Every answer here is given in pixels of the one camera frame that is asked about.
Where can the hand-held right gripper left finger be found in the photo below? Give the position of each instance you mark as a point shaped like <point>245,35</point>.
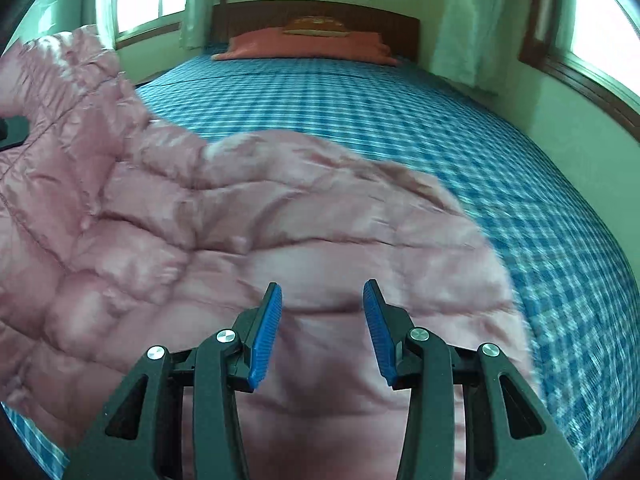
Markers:
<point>265,335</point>

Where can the wide wooden-framed window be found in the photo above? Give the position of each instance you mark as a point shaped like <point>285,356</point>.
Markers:
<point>600,10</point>

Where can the pink pillow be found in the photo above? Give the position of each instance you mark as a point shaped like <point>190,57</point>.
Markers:
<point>310,46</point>

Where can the small patterned cushion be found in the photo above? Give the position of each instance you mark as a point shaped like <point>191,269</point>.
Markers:
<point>315,26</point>

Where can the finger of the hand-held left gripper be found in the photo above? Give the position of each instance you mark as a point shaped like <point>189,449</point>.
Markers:
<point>12,132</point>

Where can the blue plaid bed sheet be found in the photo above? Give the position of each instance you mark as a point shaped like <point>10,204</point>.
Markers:
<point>400,120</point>

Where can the pink puffer jacket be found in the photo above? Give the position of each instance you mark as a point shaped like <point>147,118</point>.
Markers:
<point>200,240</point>

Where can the wide pale green curtain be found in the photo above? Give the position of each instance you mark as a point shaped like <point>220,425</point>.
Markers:
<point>475,25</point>

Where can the dark wooden headboard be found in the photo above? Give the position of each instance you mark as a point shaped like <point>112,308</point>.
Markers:
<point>250,15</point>

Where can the narrow pale green curtain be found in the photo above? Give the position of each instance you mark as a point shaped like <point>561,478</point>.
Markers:
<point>106,0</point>

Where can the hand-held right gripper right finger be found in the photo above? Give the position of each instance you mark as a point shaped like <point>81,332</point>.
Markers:
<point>377,335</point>

